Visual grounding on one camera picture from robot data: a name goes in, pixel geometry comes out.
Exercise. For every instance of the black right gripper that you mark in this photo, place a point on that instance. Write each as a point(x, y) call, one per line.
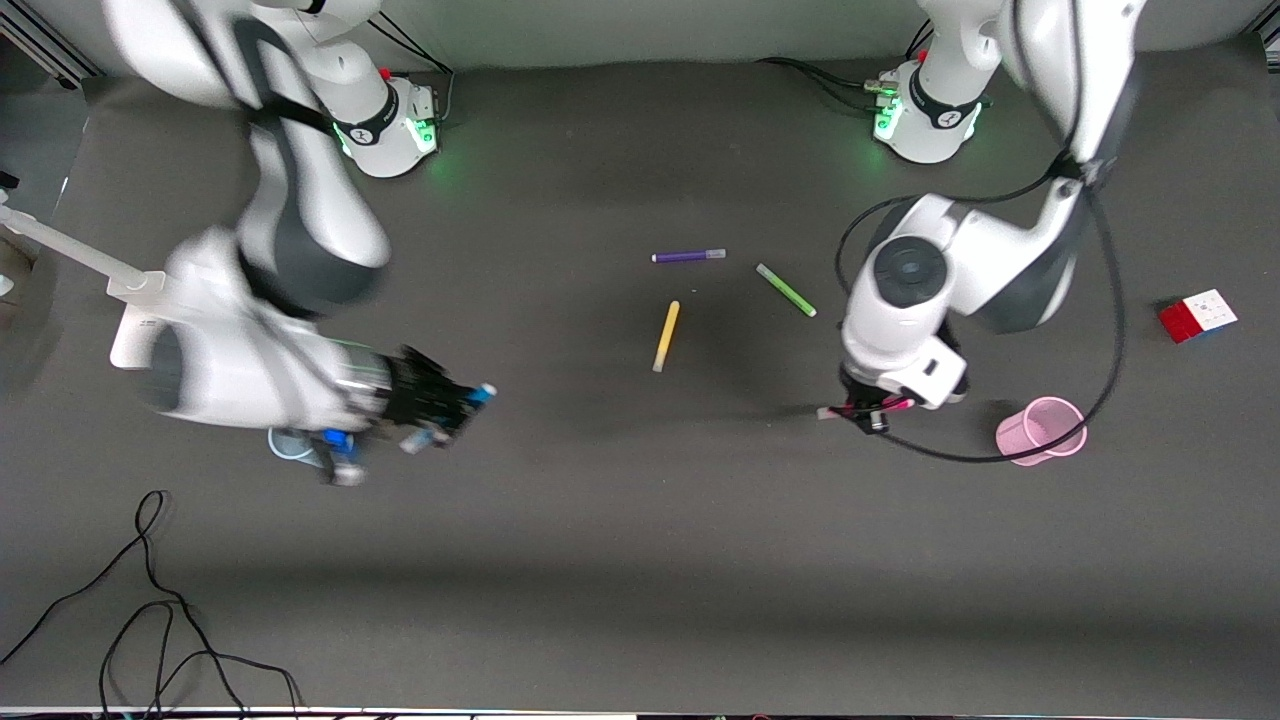
point(418, 393)

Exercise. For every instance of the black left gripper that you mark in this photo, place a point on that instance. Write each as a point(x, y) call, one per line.
point(862, 394)

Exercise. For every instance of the pink marker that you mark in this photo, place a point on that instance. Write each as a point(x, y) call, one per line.
point(900, 404)

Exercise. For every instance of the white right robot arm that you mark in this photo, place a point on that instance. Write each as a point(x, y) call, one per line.
point(300, 230)

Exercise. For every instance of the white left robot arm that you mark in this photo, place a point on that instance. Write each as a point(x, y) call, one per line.
point(1000, 260)

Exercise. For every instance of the green marker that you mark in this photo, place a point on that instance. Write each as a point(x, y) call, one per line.
point(786, 290)

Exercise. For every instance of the translucent blue plastic cup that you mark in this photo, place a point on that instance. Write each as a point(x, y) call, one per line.
point(288, 445)

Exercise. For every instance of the translucent pink plastic cup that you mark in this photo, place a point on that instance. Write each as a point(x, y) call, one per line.
point(1045, 435)

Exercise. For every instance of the yellow marker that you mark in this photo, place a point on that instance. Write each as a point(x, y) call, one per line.
point(666, 336)

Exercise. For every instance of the purple marker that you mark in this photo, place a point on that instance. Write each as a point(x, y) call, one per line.
point(688, 256)

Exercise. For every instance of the rubik's cube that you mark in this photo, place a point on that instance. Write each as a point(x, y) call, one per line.
point(1197, 316)

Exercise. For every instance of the white camera stand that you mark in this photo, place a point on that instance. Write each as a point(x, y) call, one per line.
point(135, 285)

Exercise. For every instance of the aluminium frame rail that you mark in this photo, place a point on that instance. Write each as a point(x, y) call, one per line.
point(50, 55)

